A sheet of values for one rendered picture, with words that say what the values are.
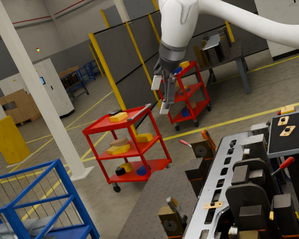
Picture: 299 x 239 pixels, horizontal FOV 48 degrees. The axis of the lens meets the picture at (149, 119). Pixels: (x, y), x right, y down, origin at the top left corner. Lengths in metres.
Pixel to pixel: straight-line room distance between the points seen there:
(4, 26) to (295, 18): 5.54
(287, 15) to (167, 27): 6.77
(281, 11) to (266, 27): 6.56
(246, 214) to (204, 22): 7.69
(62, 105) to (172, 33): 10.64
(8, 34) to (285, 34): 4.52
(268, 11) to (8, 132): 6.32
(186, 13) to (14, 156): 7.63
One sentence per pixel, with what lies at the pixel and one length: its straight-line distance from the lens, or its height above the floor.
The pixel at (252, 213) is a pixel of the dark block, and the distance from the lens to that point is 1.16.
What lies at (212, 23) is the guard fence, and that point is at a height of 1.19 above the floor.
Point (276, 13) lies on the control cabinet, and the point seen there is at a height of 0.95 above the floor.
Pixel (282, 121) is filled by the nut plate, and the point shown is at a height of 1.16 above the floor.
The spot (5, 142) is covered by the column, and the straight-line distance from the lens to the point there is 8.40.
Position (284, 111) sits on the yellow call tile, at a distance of 1.74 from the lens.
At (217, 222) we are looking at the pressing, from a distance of 1.37.
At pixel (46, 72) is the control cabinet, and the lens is 11.53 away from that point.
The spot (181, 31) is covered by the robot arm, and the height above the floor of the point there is 1.73.
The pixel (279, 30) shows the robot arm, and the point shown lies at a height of 1.60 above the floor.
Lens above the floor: 1.78
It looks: 15 degrees down
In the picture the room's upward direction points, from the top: 23 degrees counter-clockwise
